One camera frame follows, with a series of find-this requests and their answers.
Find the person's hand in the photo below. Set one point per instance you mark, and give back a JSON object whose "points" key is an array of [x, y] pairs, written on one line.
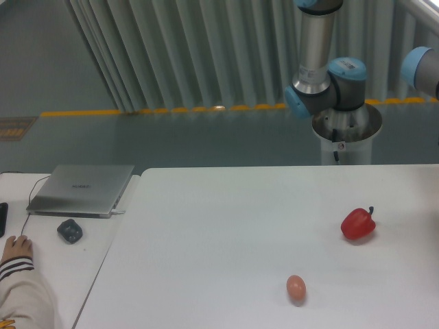
{"points": [[17, 247]]}

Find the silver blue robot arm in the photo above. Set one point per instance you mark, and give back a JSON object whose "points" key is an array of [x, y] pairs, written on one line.
{"points": [[315, 51]]}

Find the cream striped sleeve forearm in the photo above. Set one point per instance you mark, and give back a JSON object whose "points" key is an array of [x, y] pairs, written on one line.
{"points": [[25, 301]]}

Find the red bell pepper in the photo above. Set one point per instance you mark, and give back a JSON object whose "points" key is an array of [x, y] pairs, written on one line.
{"points": [[358, 224]]}

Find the black phone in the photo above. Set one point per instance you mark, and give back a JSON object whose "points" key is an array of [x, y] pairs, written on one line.
{"points": [[3, 217]]}

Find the black earbuds case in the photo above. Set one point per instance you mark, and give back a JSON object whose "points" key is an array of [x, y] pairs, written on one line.
{"points": [[70, 231]]}

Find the silver laptop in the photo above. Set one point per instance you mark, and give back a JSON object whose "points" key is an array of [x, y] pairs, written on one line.
{"points": [[81, 190]]}

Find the white pleated curtain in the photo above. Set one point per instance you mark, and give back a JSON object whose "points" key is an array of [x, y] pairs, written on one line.
{"points": [[190, 54]]}

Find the brown egg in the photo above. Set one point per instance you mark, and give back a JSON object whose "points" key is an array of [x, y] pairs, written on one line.
{"points": [[296, 288]]}

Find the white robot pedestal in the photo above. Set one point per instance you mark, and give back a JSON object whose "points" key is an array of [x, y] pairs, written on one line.
{"points": [[346, 137]]}

